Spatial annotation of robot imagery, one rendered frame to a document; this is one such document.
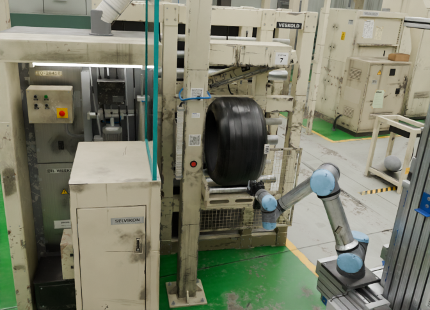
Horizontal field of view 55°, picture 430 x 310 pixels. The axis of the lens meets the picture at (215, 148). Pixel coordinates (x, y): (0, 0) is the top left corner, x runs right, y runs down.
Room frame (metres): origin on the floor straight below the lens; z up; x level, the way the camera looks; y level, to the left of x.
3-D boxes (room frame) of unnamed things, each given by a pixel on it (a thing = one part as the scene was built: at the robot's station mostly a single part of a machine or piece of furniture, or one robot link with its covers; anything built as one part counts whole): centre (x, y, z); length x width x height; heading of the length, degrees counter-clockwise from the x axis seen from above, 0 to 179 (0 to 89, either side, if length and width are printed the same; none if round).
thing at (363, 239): (1.89, -0.77, 0.88); 0.13 x 0.12 x 0.14; 154
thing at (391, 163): (4.82, -2.25, 0.40); 0.60 x 0.35 x 0.80; 24
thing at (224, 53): (2.89, -0.15, 1.71); 0.61 x 0.25 x 0.15; 104
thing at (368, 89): (7.03, -2.63, 0.62); 0.91 x 0.58 x 1.25; 114
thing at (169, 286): (2.49, 0.14, 0.02); 0.27 x 0.27 x 0.04; 14
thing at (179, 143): (2.44, 0.22, 1.19); 0.05 x 0.04 x 0.48; 14
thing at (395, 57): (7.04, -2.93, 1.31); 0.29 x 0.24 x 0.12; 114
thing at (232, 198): (2.44, -0.13, 0.84); 0.36 x 0.09 x 0.06; 104
